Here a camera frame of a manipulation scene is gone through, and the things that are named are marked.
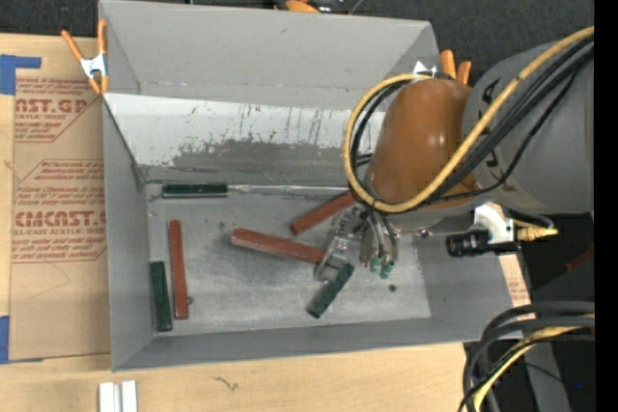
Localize dark green flat block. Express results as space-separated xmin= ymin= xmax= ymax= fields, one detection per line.
xmin=148 ymin=261 xmax=175 ymax=333
xmin=160 ymin=181 xmax=230 ymax=200
xmin=306 ymin=262 xmax=356 ymax=320

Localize red-brown flat block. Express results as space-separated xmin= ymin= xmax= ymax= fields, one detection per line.
xmin=289 ymin=191 xmax=359 ymax=237
xmin=230 ymin=227 xmax=327 ymax=265
xmin=166 ymin=219 xmax=191 ymax=321

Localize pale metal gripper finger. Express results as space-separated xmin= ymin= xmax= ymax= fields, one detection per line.
xmin=323 ymin=248 xmax=357 ymax=285
xmin=313 ymin=235 xmax=350 ymax=281

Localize black cylinder on white bracket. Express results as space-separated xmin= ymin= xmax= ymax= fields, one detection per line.
xmin=444 ymin=202 xmax=559 ymax=260

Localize grey metal bin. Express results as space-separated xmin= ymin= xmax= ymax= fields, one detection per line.
xmin=98 ymin=0 xmax=525 ymax=373

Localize brown cardboard board red print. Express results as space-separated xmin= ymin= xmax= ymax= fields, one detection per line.
xmin=0 ymin=32 xmax=113 ymax=364

